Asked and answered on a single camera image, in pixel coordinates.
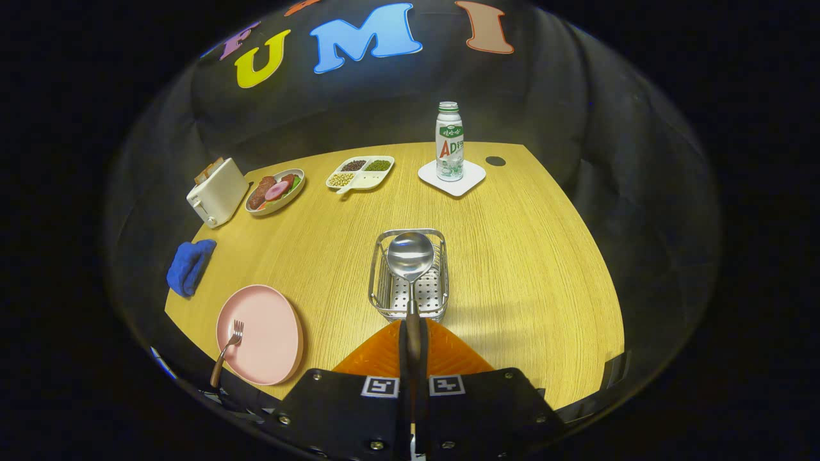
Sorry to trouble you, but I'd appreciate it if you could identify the round grey food plate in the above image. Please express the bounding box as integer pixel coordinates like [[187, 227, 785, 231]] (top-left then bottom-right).
[[245, 168, 306, 216]]

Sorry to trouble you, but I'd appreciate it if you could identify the metal spoon with brown handle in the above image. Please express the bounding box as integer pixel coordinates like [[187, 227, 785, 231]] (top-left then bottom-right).
[[387, 232, 435, 385]]

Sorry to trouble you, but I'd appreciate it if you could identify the pink plate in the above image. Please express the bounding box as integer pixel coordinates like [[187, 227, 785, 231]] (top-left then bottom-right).
[[216, 284, 304, 386]]

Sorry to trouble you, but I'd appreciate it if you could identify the white flat object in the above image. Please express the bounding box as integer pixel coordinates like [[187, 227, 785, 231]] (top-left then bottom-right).
[[151, 347, 177, 380]]

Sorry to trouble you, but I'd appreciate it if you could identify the white drink bottle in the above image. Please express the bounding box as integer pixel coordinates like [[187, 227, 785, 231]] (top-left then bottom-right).
[[436, 101, 465, 182]]

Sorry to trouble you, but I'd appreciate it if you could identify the black backdrop cloth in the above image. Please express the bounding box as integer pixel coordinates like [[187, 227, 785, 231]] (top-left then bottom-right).
[[106, 0, 721, 410]]

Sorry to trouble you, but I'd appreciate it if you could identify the white toaster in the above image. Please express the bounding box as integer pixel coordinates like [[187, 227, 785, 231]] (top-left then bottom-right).
[[186, 158, 249, 229]]

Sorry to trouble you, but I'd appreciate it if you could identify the metal wire basket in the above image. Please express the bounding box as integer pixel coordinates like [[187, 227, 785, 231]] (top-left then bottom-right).
[[368, 229, 450, 323]]

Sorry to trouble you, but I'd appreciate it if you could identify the metal fork with brown handle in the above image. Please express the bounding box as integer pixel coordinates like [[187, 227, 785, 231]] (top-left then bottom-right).
[[209, 320, 245, 389]]

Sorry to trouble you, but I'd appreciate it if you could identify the blue cloth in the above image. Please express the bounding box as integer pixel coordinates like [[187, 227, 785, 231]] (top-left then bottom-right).
[[166, 239, 217, 298]]

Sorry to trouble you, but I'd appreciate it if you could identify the dark grey panel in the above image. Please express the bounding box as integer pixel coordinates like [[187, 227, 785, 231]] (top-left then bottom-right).
[[601, 351, 632, 392]]

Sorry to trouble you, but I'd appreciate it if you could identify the large brown meat piece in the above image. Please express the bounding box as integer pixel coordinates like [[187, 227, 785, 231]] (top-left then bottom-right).
[[247, 176, 276, 211]]

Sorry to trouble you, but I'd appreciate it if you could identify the white divided dish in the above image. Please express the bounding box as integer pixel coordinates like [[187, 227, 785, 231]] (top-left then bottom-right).
[[325, 156, 395, 195]]

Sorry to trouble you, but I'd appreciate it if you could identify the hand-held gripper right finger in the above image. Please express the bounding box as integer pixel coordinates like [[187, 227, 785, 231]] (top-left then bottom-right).
[[420, 319, 566, 461]]

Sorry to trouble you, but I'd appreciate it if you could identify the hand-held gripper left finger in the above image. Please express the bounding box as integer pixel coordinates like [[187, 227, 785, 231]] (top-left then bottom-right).
[[266, 319, 411, 461]]

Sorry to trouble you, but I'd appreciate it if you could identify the white square coaster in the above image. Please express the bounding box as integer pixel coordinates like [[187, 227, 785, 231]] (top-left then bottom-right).
[[418, 159, 487, 197]]

